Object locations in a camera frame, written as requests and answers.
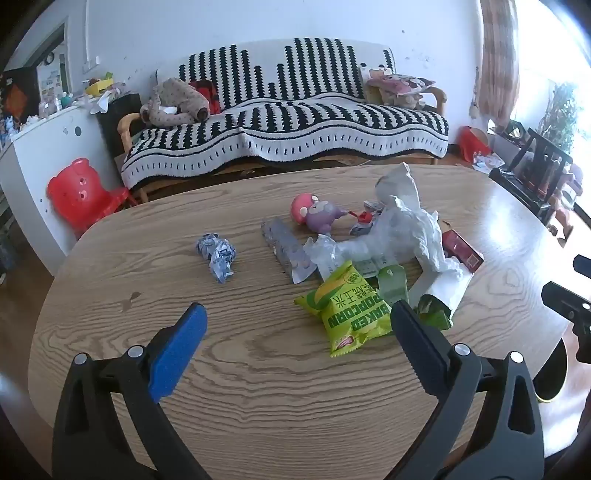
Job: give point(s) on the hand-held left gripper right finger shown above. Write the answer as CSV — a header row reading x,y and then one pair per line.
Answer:
x,y
415,350

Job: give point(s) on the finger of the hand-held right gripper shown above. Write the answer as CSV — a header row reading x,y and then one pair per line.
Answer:
x,y
582,264
565,302

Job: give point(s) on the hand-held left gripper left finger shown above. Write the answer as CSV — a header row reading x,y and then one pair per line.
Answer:
x,y
178,350

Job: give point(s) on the black bin with gold rim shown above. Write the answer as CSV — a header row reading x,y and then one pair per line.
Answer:
x,y
551,378

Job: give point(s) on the white green carton box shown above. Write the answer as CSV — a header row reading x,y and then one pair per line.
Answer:
x,y
438,286

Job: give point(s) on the green yellow snack packet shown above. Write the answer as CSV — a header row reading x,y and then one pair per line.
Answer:
x,y
346,309

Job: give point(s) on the white printed paper strip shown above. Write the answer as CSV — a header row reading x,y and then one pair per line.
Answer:
x,y
369,266

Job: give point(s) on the blue white paper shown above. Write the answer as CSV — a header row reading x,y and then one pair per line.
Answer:
x,y
217,254

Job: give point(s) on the red cardboard box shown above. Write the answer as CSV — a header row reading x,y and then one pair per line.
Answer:
x,y
461,251

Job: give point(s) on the white plastic bag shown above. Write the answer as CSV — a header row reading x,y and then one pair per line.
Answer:
x,y
401,221

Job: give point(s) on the clear plastic wrapper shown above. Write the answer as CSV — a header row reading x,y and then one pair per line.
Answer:
x,y
323,254

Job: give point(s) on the small red white wrapper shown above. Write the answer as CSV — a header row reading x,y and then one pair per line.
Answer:
x,y
364,224

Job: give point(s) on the silver blister pack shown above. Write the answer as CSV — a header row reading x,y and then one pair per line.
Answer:
x,y
286,247

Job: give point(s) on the pink purple toy figure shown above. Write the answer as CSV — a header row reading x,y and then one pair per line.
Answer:
x,y
316,217

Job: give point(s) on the pink ride-on toy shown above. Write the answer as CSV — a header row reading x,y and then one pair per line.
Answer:
x,y
565,203

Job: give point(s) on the black wooden chair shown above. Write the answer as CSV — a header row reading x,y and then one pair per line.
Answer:
x,y
526,182

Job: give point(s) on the scattered floor papers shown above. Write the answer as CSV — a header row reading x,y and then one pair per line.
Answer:
x,y
489,161

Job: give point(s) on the green potted plant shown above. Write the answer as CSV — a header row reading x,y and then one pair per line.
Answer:
x,y
561,115

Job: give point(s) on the red bag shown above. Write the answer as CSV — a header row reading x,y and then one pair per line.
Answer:
x,y
473,143

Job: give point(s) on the red bear plastic chair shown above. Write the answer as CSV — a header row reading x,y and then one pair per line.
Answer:
x,y
78,194

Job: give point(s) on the hanging tassel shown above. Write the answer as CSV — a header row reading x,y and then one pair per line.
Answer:
x,y
474,104

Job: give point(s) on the checked curtain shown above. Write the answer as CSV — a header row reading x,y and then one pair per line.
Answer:
x,y
501,60

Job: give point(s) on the wooden sofa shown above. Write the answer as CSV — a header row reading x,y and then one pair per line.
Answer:
x,y
124,124

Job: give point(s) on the black box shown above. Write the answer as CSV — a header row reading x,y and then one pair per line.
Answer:
x,y
115,120

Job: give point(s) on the white cabinet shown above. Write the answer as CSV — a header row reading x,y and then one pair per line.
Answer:
x,y
41,152

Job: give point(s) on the beige plush toy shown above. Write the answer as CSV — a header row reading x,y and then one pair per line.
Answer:
x,y
401,99

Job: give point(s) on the black white striped blanket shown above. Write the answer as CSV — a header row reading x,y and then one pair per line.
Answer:
x,y
300,124

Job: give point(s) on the pink printed pillow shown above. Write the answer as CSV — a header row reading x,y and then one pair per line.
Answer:
x,y
399,83

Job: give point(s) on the red black plaid cloth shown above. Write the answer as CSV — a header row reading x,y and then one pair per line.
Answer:
x,y
207,94

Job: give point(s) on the white crumpled papers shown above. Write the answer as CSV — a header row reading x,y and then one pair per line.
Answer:
x,y
104,101

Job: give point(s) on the printed paper bag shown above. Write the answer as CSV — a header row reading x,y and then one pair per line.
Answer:
x,y
369,76

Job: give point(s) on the yellow green toy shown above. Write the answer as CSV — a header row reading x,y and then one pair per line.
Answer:
x,y
99,83

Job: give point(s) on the red door decoration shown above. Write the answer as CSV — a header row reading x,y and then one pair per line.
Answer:
x,y
18,101

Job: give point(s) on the white wall switch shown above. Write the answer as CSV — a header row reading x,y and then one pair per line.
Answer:
x,y
91,63

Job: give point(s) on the wall poster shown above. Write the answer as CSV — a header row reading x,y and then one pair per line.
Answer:
x,y
50,76

